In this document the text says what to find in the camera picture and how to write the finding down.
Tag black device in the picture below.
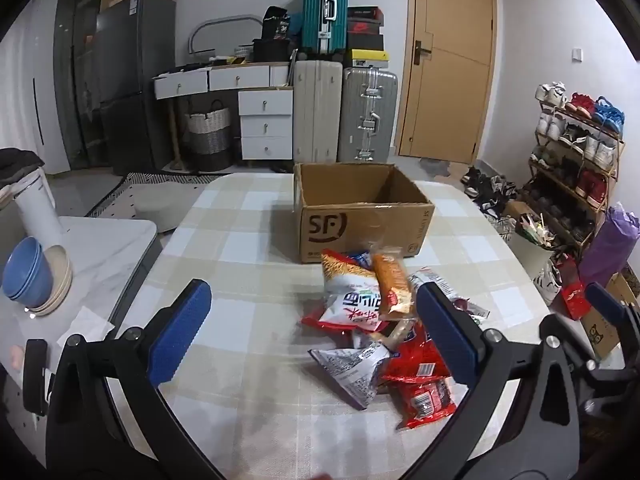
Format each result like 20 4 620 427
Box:
22 340 48 416

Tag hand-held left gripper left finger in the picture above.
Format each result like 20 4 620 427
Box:
46 279 228 480

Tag white drawer desk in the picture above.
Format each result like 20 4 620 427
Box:
152 62 293 101

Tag cream suitcase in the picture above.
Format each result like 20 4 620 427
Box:
292 60 344 163

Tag grey refrigerator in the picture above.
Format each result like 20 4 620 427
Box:
95 0 177 176

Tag striped rug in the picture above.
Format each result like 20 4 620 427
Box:
85 172 296 218

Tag scattered black white shoes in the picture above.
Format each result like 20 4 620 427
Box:
460 165 521 221

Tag cardboard box with cat face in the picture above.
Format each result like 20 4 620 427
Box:
582 272 640 361

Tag red gift bag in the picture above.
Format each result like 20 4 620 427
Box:
560 260 588 321

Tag dark glass cabinet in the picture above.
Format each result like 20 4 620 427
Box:
52 0 108 171

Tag brown cardboard box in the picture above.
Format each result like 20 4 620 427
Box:
292 161 435 265

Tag teal suitcase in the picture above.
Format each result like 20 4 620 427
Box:
301 0 349 56

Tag dark cloth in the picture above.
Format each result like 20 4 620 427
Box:
0 147 46 186

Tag orange bread packet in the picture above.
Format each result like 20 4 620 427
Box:
372 249 417 322

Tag grey door mat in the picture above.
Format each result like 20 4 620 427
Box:
420 157 466 181

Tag checked tablecloth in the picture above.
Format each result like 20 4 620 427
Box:
107 172 566 480

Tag wooden shoe rack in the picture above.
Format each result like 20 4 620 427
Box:
520 100 626 256

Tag white marble side table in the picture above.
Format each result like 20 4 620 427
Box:
0 217 163 411

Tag blue sneakers pair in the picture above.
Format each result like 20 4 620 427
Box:
592 96 626 133

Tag rows of assorted shoes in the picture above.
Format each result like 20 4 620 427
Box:
522 110 621 246

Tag grey round stool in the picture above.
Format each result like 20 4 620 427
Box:
135 187 176 233

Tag white paper tissue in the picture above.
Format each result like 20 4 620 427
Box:
57 307 116 348

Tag black storage box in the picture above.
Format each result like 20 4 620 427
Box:
252 38 296 63

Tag white waste bin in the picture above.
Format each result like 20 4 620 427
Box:
507 215 556 286

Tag beige snack packet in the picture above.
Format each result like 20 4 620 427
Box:
380 317 416 348

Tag black printed bag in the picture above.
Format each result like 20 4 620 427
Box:
261 6 291 41

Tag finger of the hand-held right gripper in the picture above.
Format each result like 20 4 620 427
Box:
586 282 640 357

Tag woven laundry basket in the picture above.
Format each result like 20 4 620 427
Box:
182 100 233 172

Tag wooden door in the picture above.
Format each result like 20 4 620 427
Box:
397 0 497 165

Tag red barcode snack packet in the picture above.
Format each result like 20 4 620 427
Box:
380 327 453 382

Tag red sneakers pair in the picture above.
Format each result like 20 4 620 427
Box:
567 92 596 116

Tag stack of blue bowls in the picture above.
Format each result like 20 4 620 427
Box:
2 236 53 306

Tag silver purple snack packet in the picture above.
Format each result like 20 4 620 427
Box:
307 342 392 411

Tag oval mirror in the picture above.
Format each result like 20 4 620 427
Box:
189 15 263 58

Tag white wardrobe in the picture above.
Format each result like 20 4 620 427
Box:
0 0 71 176

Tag white silver snack packet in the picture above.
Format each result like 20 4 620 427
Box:
409 266 492 322

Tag white drawer cabinet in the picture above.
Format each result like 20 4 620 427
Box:
237 89 294 161

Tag silver suitcase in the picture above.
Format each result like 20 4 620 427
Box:
337 67 399 163

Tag large black shoe box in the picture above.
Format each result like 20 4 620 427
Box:
347 34 385 52

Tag white electric kettle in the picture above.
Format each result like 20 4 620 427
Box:
10 167 63 248

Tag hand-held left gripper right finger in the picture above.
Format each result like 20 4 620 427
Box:
400 282 583 480

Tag purple bag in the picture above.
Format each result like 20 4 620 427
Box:
577 205 640 293

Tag white orange chips bag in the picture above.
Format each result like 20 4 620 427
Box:
320 249 385 333

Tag white sneakers pair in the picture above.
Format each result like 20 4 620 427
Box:
536 81 568 103

